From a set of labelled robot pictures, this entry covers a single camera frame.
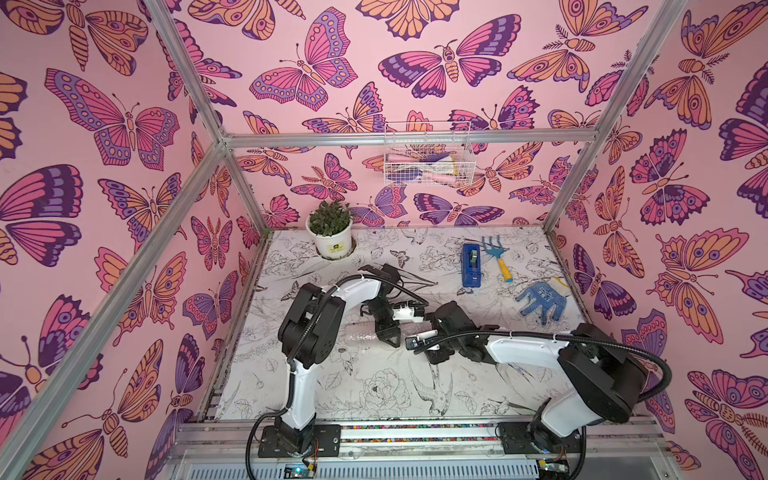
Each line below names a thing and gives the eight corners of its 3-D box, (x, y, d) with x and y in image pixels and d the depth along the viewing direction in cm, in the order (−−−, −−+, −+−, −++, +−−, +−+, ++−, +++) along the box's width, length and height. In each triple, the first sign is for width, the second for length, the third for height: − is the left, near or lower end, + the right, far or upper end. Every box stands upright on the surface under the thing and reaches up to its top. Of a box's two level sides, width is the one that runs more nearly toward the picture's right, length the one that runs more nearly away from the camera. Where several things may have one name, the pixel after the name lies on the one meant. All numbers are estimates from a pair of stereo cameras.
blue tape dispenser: (462, 287, 105) (465, 275, 100) (462, 255, 115) (465, 243, 109) (477, 288, 105) (481, 277, 99) (476, 256, 114) (480, 244, 109)
